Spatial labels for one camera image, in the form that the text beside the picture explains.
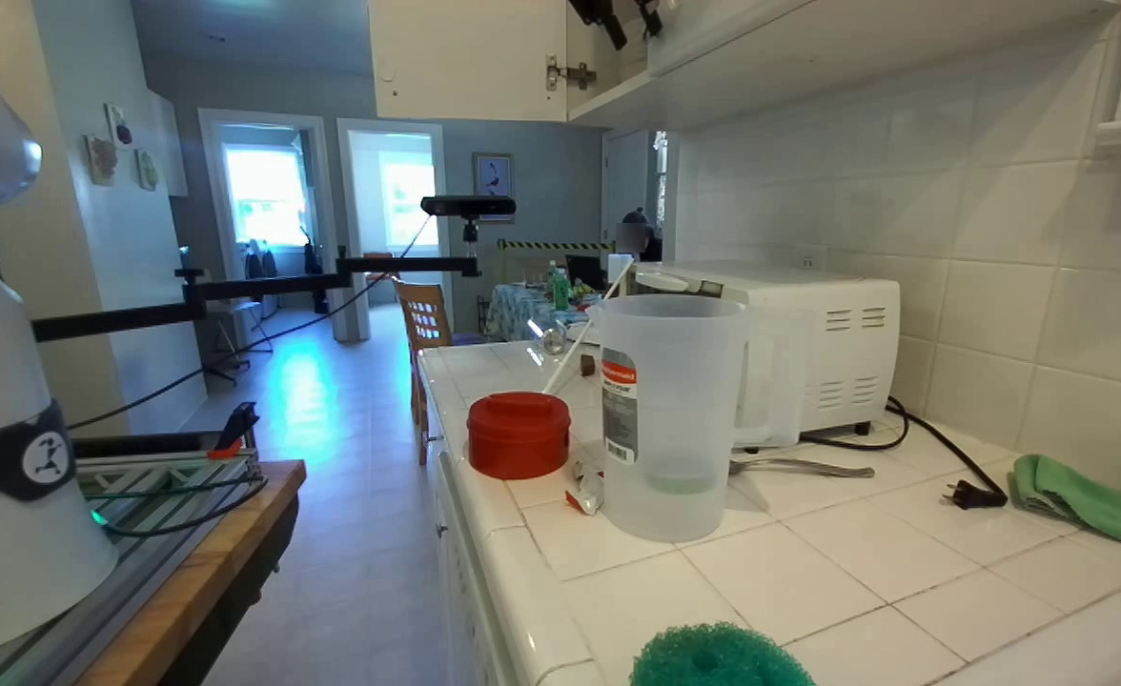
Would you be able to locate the metal cabinet hinge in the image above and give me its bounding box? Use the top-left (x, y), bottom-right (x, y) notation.
top-left (541, 54), bottom-right (598, 97)

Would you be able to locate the cream cabinet door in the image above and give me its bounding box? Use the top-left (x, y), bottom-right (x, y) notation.
top-left (367, 0), bottom-right (571, 125)

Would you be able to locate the white base cabinet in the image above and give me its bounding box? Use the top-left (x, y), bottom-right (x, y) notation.
top-left (420, 414), bottom-right (513, 686)

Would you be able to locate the person with dark hair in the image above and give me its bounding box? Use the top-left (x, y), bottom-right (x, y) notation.
top-left (618, 207), bottom-right (668, 268)

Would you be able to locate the green bottle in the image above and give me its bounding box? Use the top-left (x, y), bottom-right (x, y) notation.
top-left (545, 261), bottom-right (575, 315)

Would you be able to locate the table with patterned cloth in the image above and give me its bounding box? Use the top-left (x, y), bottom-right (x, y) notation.
top-left (480, 277), bottom-right (589, 344)

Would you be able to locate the white straw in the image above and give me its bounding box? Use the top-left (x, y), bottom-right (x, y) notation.
top-left (537, 263), bottom-right (632, 399)

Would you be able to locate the wooden chair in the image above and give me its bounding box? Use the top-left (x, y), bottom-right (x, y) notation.
top-left (391, 277), bottom-right (458, 468)

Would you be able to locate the white microwave oven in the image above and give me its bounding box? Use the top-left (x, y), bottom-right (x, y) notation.
top-left (632, 261), bottom-right (903, 450)

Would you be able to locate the translucent white plastic pitcher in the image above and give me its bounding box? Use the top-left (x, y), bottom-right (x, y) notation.
top-left (589, 294), bottom-right (803, 546)

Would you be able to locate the red plastic bowl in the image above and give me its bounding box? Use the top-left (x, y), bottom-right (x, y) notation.
top-left (466, 388), bottom-right (575, 486)

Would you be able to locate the small labelled bottle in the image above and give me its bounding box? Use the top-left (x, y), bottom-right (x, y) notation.
top-left (563, 455), bottom-right (608, 517)

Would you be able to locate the metal kitchen utensil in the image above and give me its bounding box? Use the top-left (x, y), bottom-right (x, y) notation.
top-left (729, 450), bottom-right (882, 486)

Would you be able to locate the black clamp with red tip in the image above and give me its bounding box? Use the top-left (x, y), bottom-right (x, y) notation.
top-left (202, 399), bottom-right (264, 464)

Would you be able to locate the green smiley face sponge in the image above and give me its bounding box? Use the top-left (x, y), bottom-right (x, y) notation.
top-left (630, 623), bottom-right (821, 686)

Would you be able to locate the green patterned mat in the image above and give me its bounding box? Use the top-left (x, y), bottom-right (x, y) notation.
top-left (71, 450), bottom-right (268, 539)

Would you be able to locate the green microfibre cloth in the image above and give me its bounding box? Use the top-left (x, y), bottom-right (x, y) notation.
top-left (1005, 450), bottom-right (1121, 552)

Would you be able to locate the wooden table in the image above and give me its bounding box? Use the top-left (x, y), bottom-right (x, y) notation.
top-left (0, 456), bottom-right (310, 686)

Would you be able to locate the framed wall picture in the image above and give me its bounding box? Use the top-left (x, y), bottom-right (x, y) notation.
top-left (469, 150), bottom-right (517, 202)

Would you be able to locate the white wall cabinet with shelf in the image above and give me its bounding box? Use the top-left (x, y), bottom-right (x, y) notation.
top-left (563, 0), bottom-right (1121, 129)

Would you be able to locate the black stereo camera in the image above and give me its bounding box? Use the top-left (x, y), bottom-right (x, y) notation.
top-left (415, 190), bottom-right (523, 244)

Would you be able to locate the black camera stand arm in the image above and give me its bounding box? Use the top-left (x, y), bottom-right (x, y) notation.
top-left (31, 247), bottom-right (480, 348)

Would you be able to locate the black power cord with plug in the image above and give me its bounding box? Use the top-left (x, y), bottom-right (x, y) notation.
top-left (800, 394), bottom-right (1011, 513)

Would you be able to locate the thin black camera cable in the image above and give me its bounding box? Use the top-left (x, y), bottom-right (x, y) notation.
top-left (68, 215), bottom-right (437, 433)

